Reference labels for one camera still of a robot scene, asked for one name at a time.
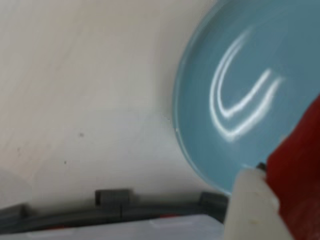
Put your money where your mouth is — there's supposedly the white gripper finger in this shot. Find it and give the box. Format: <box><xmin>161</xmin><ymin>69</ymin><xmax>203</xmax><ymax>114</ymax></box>
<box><xmin>223</xmin><ymin>166</ymin><xmax>293</xmax><ymax>240</ymax></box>

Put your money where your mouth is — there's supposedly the red tuna sushi toy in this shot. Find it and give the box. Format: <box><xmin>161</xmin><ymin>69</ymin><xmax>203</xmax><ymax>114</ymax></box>
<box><xmin>265</xmin><ymin>92</ymin><xmax>320</xmax><ymax>240</ymax></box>

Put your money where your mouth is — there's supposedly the blue round dish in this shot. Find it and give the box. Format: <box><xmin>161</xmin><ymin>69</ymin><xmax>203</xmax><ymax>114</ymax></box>
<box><xmin>173</xmin><ymin>0</ymin><xmax>320</xmax><ymax>199</ymax></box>

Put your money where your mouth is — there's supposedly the grey circular toy train track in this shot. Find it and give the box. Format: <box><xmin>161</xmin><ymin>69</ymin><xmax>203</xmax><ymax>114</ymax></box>
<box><xmin>0</xmin><ymin>188</ymin><xmax>230</xmax><ymax>232</ymax></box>

